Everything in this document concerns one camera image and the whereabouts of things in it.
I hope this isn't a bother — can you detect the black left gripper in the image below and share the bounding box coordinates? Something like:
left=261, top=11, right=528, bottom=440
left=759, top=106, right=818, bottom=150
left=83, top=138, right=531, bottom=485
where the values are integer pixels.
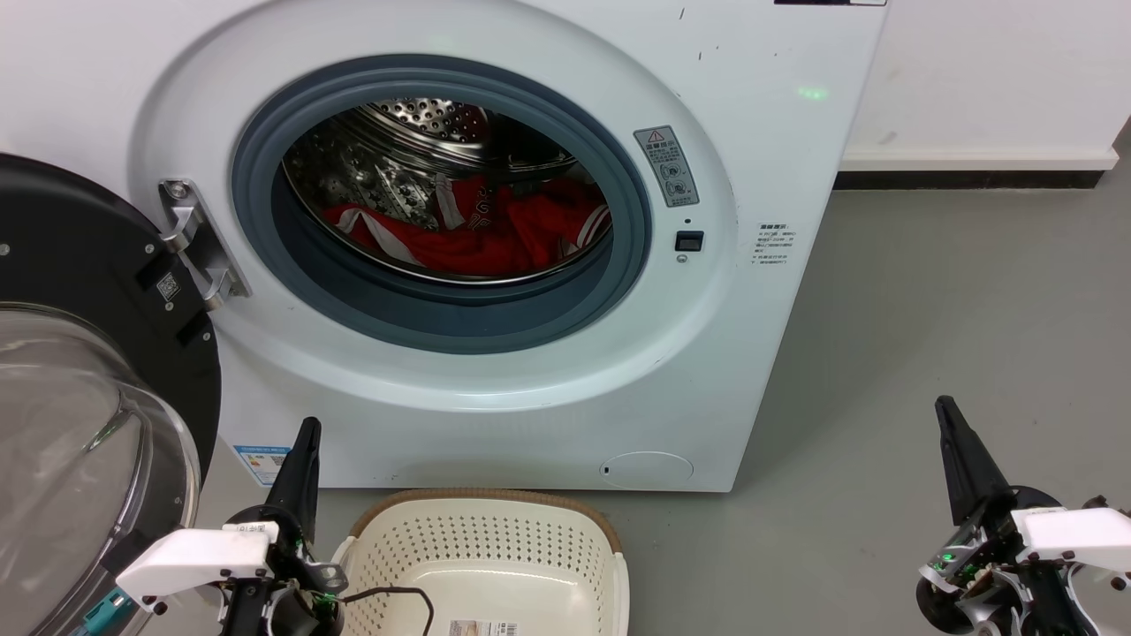
left=221, top=417, right=347, bottom=636

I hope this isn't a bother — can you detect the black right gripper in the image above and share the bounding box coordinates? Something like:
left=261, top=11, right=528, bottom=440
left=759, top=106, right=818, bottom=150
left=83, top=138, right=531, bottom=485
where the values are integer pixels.
left=916, top=396, right=1097, bottom=636

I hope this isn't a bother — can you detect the red and white garment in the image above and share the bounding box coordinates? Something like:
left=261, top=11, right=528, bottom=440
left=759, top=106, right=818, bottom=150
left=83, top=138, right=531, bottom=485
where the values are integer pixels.
left=320, top=175, right=611, bottom=278

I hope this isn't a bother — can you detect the cream perforated laundry basket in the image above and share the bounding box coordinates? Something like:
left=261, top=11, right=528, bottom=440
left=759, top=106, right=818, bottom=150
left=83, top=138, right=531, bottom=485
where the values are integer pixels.
left=331, top=488, right=630, bottom=636

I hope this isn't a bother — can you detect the black round washer door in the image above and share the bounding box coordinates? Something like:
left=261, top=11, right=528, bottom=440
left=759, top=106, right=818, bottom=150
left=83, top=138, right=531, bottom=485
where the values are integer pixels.
left=0, top=153, right=222, bottom=636

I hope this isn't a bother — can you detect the blue energy rating label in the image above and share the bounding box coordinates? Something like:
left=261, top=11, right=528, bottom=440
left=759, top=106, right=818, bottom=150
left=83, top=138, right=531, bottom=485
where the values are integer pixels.
left=233, top=444, right=292, bottom=488

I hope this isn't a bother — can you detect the grey rubber door gasket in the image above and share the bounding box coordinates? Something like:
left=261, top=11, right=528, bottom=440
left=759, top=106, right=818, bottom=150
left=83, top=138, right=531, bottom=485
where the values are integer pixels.
left=232, top=55, right=653, bottom=354

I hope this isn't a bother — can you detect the silver metal door hinge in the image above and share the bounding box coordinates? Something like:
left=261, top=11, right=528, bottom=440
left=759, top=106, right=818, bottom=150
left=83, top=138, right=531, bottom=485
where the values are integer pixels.
left=159, top=178, right=251, bottom=310

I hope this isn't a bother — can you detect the clear door glass bowl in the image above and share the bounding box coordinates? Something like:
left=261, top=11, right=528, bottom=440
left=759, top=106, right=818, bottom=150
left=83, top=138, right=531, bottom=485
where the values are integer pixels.
left=0, top=303, right=201, bottom=636

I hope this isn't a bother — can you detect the white front-load washing machine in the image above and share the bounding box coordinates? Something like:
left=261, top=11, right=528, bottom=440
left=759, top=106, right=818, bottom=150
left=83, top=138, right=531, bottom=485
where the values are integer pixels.
left=0, top=0, right=889, bottom=493

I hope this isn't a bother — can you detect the small printed text label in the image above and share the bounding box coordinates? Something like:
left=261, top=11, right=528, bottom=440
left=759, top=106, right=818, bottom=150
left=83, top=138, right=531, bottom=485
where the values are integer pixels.
left=753, top=223, right=798, bottom=268

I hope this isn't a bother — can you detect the white and black baseboard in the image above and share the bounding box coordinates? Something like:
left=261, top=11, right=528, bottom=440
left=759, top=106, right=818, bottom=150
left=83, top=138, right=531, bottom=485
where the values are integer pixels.
left=835, top=146, right=1120, bottom=191

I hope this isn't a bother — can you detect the stainless steel perforated drum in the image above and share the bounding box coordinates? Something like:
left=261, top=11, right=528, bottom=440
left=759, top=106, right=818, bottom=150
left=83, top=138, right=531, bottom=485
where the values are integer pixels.
left=283, top=97, right=612, bottom=285

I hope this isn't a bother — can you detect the round white filter cover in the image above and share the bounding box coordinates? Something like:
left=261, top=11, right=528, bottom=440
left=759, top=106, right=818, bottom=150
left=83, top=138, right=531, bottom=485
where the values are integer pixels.
left=599, top=451, right=695, bottom=489

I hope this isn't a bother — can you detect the grey warning sticker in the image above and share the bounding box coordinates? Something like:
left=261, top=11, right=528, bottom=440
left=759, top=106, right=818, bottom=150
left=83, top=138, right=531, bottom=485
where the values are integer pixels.
left=634, top=125, right=700, bottom=208

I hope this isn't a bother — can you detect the thin black cable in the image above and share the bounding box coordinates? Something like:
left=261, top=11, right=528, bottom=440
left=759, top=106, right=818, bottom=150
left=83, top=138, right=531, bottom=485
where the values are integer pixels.
left=340, top=587, right=436, bottom=636

